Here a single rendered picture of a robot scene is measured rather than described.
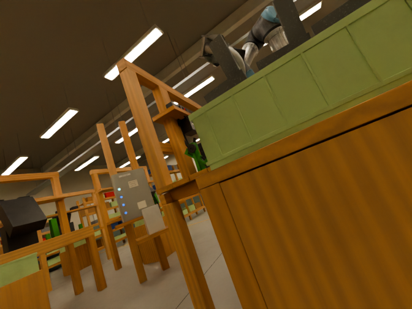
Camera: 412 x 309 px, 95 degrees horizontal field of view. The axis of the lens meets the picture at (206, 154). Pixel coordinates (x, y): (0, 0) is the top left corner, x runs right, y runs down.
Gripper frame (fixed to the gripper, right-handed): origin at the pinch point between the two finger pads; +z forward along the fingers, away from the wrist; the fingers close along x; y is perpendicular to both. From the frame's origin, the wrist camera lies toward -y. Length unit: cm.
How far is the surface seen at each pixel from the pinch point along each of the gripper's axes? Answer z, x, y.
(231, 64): 5.1, -3.5, -10.0
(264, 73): 15.8, -4.4, -21.7
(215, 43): 5.1, 1.0, -3.8
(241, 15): -472, 111, 141
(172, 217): -19, -100, 16
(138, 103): -47, -40, 71
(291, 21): 0.0, 9.4, -22.5
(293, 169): 24.7, -21.1, -34.3
